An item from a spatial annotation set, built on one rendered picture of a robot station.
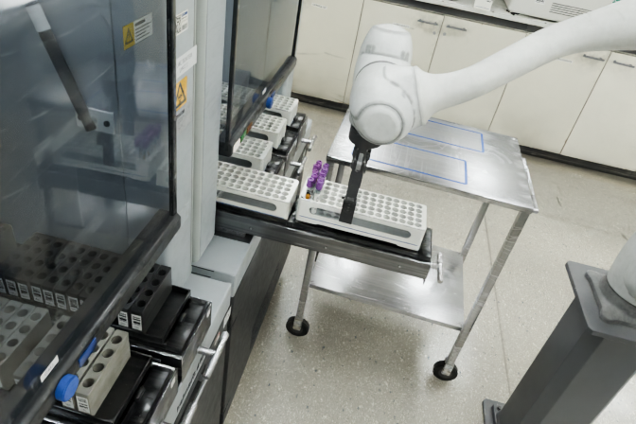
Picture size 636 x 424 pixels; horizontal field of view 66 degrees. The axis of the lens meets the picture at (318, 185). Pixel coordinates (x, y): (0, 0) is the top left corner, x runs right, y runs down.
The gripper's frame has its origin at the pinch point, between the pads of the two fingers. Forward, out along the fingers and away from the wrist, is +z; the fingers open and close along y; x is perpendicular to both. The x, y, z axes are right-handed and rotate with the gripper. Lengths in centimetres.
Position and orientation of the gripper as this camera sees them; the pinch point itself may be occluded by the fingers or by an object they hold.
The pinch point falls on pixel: (350, 201)
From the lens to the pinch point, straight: 116.5
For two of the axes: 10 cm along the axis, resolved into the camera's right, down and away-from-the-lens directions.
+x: -9.7, -2.4, 0.8
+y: 1.9, -5.3, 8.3
